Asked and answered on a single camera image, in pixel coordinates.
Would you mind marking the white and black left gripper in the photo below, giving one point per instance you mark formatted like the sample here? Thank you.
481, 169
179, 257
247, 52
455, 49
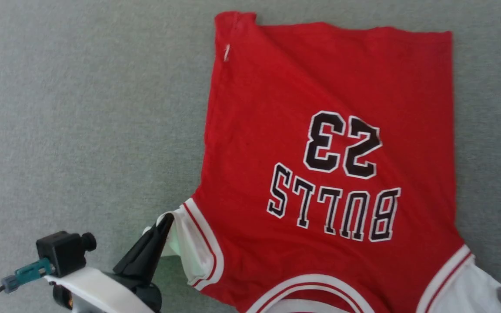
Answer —
111, 293

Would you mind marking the red Bulls basketball jersey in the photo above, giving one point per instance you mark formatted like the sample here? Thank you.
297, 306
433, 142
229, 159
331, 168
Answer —
333, 174

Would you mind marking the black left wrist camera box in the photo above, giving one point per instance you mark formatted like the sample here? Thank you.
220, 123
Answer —
63, 252

